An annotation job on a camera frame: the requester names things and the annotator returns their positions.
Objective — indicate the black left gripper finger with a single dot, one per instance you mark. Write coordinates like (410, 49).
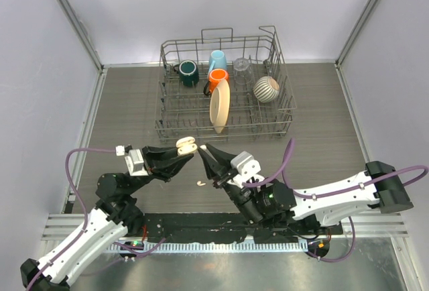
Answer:
(160, 157)
(167, 173)

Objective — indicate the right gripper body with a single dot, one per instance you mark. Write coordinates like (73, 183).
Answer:
(245, 198)

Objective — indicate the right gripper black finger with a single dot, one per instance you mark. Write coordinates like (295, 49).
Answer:
(212, 164)
(226, 157)

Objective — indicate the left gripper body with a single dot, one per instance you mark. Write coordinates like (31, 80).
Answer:
(147, 167)

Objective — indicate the beige earbud charging case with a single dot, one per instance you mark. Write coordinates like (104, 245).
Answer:
(186, 145)

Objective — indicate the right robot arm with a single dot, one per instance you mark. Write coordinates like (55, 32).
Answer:
(271, 203)

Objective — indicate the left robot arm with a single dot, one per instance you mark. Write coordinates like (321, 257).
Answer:
(114, 216)

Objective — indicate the beige oval plate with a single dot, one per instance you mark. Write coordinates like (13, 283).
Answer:
(220, 105)

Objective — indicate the striped ceramic bowl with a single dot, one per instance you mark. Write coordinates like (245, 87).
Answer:
(266, 89)

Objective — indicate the orange mug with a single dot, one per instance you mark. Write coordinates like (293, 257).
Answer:
(214, 78)

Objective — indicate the clear glass cup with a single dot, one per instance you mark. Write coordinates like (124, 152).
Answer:
(242, 71)

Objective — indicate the dark green mug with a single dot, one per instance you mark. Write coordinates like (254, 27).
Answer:
(188, 72)

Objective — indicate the light blue cup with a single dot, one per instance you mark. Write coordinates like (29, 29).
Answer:
(217, 60)

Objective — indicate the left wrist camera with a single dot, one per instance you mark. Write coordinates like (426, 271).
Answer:
(133, 159)

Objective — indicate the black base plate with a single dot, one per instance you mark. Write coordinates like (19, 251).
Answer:
(227, 228)

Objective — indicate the grey wire dish rack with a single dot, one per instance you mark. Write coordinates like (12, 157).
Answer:
(184, 111)

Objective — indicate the white slotted cable duct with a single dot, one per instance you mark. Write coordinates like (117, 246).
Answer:
(248, 246)

